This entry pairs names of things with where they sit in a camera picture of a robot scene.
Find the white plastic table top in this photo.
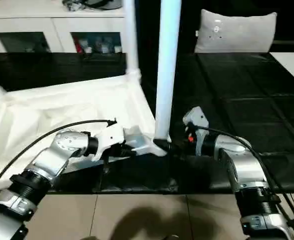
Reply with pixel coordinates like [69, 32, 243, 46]
[0, 70, 171, 188]

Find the black work mat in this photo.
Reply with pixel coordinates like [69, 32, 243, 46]
[0, 51, 294, 195]

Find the light grey pillow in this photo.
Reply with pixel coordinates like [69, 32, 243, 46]
[194, 9, 278, 54]

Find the white flat board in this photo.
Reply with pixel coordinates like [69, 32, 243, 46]
[269, 51, 294, 89]

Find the white glass-door cabinet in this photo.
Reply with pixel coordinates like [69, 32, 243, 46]
[0, 0, 127, 55]

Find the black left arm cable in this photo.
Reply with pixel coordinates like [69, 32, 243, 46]
[0, 118, 118, 197]

